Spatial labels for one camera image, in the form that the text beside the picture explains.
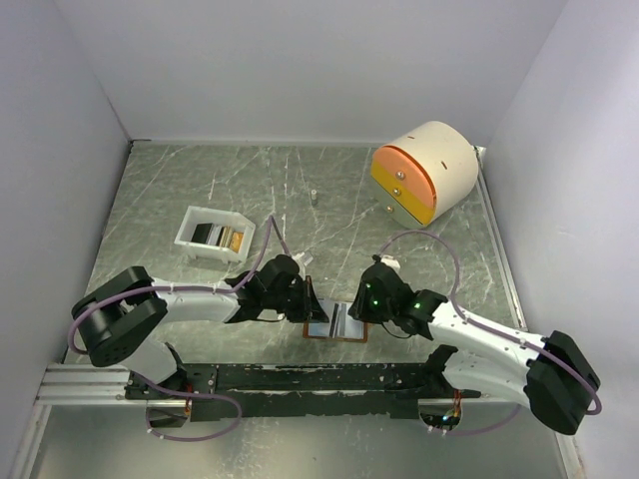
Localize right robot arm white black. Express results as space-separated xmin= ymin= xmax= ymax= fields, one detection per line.
xmin=348 ymin=262 xmax=600 ymax=435

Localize white card tray box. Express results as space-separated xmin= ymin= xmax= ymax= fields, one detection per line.
xmin=174 ymin=206 xmax=256 ymax=263

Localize brown leather card holder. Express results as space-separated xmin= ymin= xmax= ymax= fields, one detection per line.
xmin=303 ymin=299 xmax=368 ymax=343

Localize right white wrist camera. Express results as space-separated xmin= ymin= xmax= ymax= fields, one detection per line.
xmin=372 ymin=254 xmax=400 ymax=273

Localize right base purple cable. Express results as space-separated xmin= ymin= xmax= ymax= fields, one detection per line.
xmin=426 ymin=403 xmax=523 ymax=436

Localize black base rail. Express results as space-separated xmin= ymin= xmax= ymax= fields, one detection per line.
xmin=124 ymin=362 xmax=483 ymax=423

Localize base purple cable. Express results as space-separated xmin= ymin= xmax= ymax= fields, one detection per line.
xmin=144 ymin=388 xmax=249 ymax=443
xmin=426 ymin=403 xmax=523 ymax=436

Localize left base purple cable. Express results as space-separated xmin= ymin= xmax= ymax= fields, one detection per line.
xmin=144 ymin=388 xmax=249 ymax=443

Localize stack of cards in tray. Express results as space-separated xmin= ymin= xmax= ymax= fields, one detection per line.
xmin=191 ymin=223 xmax=244 ymax=251

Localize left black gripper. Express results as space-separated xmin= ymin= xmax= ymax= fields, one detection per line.
xmin=265 ymin=274 xmax=329 ymax=323

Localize cream round drawer cabinet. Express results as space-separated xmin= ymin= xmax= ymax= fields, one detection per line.
xmin=370 ymin=121 xmax=479 ymax=230

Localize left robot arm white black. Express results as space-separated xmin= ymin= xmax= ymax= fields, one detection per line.
xmin=68 ymin=254 xmax=328 ymax=398

